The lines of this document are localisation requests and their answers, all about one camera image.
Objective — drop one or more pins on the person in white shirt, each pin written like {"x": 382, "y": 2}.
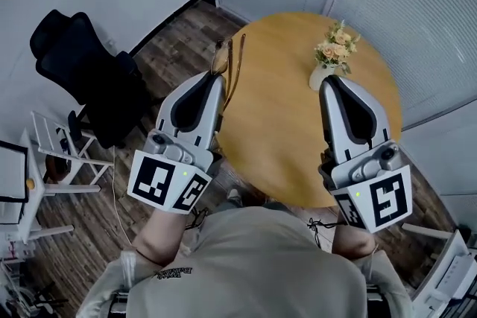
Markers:
{"x": 253, "y": 264}

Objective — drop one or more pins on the white router box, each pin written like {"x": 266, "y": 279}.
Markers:
{"x": 454, "y": 272}

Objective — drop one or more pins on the white desk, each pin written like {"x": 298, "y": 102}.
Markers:
{"x": 35, "y": 205}

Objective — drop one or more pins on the small yellow ball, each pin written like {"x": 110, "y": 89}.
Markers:
{"x": 31, "y": 183}

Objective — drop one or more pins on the white folding chair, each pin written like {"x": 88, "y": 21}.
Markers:
{"x": 46, "y": 134}

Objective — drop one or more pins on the yellow flower bouquet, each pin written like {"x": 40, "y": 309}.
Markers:
{"x": 337, "y": 44}

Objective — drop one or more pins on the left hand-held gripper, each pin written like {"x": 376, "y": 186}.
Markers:
{"x": 156, "y": 178}

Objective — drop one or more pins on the black framed white board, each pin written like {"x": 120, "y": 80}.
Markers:
{"x": 11, "y": 171}

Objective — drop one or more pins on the person's right forearm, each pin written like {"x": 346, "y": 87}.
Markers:
{"x": 352, "y": 240}

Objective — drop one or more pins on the white shelf unit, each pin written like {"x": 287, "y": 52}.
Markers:
{"x": 428, "y": 231}

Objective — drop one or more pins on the black office chair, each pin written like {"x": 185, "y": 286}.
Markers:
{"x": 89, "y": 74}

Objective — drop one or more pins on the white vase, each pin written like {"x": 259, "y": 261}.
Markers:
{"x": 316, "y": 80}

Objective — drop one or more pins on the person's left forearm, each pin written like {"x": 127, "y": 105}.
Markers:
{"x": 160, "y": 234}

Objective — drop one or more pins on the brown eyeglasses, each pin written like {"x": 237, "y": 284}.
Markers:
{"x": 220, "y": 59}

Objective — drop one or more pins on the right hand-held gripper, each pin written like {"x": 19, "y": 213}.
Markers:
{"x": 384, "y": 197}

